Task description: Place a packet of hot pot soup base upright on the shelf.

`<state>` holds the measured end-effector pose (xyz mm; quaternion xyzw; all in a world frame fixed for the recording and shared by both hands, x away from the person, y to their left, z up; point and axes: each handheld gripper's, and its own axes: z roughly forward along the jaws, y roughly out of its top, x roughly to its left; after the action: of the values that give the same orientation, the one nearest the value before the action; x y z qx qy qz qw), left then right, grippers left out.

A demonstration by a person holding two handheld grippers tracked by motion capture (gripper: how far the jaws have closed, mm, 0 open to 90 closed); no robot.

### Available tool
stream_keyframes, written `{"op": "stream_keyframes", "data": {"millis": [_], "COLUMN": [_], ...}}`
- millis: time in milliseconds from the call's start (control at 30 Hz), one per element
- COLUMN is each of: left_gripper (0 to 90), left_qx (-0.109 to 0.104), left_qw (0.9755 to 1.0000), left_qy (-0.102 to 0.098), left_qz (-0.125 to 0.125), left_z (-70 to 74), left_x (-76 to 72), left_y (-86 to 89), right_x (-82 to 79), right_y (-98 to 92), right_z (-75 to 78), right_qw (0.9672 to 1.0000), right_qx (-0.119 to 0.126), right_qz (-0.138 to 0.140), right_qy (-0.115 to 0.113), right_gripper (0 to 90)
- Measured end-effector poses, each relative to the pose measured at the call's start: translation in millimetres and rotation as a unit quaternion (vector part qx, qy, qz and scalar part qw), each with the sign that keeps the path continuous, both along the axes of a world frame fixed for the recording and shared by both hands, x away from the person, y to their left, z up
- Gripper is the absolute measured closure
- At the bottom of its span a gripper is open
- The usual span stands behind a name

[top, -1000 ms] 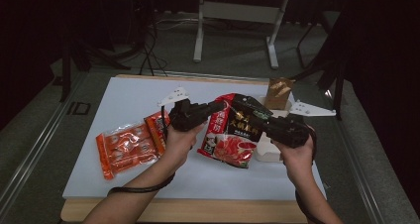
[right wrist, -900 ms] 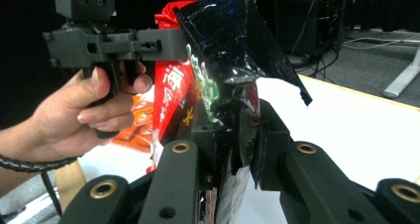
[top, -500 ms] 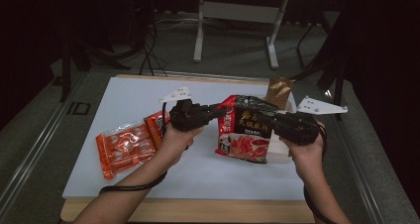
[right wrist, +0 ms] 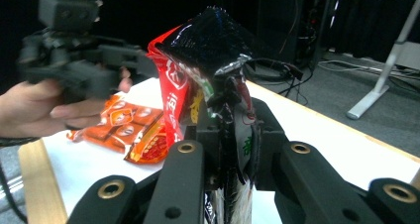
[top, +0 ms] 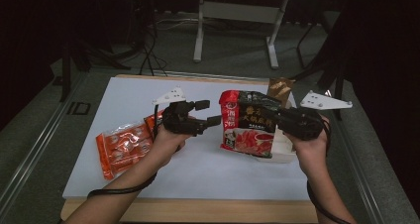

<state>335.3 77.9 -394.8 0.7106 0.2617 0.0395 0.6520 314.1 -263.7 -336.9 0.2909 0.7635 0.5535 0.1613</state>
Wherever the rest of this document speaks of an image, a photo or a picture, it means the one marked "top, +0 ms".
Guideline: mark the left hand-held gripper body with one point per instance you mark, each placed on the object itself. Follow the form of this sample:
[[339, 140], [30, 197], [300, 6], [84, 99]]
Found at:
[[180, 121]]

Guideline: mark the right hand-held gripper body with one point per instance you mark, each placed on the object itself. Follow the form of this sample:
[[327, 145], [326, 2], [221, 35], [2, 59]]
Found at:
[[298, 123]]

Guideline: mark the gold foil packet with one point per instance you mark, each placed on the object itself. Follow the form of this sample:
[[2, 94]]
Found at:
[[280, 88]]

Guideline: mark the red and black soup packet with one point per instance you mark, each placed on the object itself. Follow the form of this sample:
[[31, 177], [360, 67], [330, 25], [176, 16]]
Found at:
[[251, 141]]

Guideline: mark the person's left hand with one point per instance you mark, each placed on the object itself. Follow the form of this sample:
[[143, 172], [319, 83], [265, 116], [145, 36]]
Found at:
[[166, 146]]

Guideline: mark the person's right hand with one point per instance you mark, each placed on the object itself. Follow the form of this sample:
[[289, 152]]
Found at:
[[312, 154]]

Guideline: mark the small red orange packet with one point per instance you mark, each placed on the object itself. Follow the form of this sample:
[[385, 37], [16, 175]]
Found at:
[[151, 121]]

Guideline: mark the white table mat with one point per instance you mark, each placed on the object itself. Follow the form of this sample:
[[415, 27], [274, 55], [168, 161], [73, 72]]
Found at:
[[198, 171]]

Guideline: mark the black metal stand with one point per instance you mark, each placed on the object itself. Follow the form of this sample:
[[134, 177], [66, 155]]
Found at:
[[66, 78], [336, 82]]

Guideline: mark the clear orange snack packet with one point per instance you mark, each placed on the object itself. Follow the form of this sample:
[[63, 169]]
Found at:
[[122, 151]]

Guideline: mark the metal floor rail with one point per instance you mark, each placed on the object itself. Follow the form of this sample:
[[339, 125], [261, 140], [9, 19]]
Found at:
[[360, 184], [33, 151]]

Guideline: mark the white metal desk frame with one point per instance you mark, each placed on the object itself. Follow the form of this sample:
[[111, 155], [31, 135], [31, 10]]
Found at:
[[237, 12]]

